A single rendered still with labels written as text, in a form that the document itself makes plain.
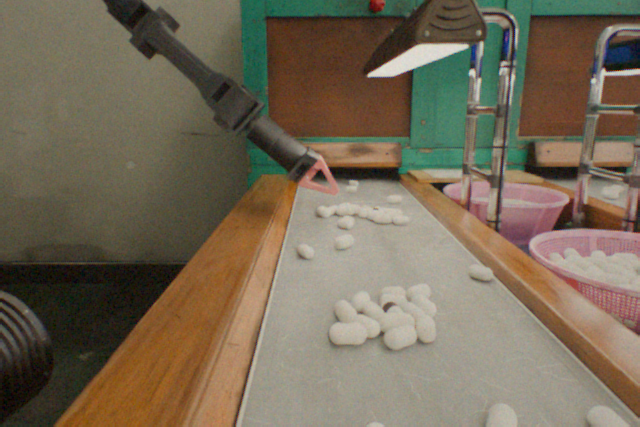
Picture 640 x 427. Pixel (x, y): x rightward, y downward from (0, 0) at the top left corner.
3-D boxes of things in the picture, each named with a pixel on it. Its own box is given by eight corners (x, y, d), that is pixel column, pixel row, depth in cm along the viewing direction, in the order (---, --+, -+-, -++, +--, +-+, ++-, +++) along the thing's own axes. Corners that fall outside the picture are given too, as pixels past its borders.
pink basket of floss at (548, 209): (534, 258, 85) (539, 211, 83) (419, 229, 104) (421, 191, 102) (581, 231, 102) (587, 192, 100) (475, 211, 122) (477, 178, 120)
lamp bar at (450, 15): (416, 41, 49) (420, -29, 47) (362, 76, 109) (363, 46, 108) (488, 41, 49) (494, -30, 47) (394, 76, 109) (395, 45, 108)
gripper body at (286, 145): (316, 151, 88) (288, 127, 87) (316, 157, 78) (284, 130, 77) (296, 175, 89) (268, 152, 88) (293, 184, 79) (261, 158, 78)
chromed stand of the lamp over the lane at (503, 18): (395, 275, 76) (406, 4, 67) (379, 240, 96) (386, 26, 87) (503, 275, 76) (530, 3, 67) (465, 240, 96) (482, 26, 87)
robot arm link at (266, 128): (240, 133, 79) (260, 108, 78) (243, 134, 85) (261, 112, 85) (270, 157, 80) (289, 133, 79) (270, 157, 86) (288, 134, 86)
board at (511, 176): (418, 182, 115) (418, 178, 115) (406, 173, 130) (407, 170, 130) (543, 182, 115) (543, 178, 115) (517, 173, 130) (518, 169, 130)
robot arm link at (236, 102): (122, 35, 100) (154, 0, 100) (141, 51, 105) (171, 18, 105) (214, 127, 77) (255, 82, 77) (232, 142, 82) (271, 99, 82)
